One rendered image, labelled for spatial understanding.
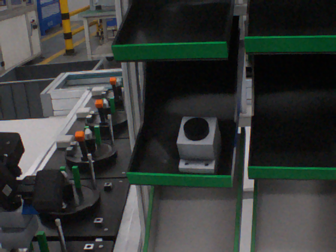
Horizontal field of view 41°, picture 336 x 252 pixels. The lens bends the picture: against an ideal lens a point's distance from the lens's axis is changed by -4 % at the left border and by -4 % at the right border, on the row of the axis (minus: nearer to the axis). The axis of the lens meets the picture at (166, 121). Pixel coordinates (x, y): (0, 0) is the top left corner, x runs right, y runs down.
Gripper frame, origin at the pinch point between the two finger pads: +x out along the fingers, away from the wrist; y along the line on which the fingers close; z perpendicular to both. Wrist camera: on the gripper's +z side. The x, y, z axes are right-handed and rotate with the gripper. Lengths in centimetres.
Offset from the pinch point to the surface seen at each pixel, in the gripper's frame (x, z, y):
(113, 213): 24.4, 7.4, -10.7
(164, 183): -11.3, -2.1, -24.8
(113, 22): 507, 528, 118
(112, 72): 102, 104, 11
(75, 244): 17.8, -1.2, -5.2
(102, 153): 38.8, 28.8, -3.9
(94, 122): 54, 48, 3
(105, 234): 19.6, 1.2, -10.4
